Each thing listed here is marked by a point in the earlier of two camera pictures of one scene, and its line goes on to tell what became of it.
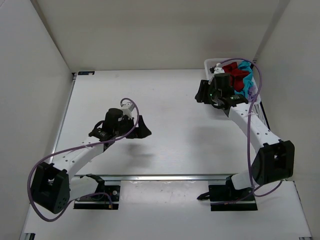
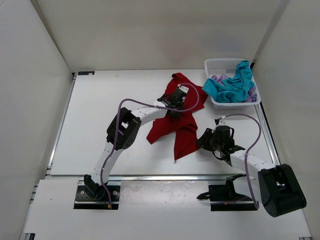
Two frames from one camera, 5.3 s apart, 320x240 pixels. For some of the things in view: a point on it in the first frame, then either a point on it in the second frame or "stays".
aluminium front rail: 165,178 stays
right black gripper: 204,90 to 206,139
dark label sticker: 86,73 stays
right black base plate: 222,197 stays
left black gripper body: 136,127 to 172,100
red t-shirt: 236,75 to 184,127
